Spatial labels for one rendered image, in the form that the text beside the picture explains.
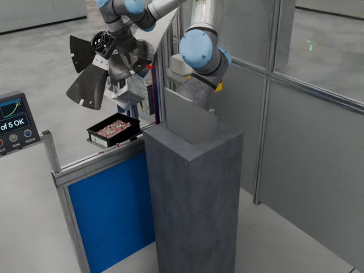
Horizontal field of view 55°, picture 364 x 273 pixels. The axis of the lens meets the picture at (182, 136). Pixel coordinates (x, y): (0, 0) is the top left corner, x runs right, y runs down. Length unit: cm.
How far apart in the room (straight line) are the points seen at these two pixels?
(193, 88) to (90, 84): 78
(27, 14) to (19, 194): 507
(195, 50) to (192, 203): 60
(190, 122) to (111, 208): 72
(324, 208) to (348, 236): 19
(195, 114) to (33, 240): 161
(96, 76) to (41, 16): 576
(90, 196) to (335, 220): 134
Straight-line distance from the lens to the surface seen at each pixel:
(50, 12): 773
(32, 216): 278
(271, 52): 204
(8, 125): 139
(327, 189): 213
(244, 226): 246
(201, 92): 135
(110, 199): 182
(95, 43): 200
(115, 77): 174
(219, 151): 141
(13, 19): 755
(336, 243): 231
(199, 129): 138
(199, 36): 126
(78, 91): 201
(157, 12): 161
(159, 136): 146
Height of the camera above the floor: 177
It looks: 32 degrees down
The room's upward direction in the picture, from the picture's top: 3 degrees counter-clockwise
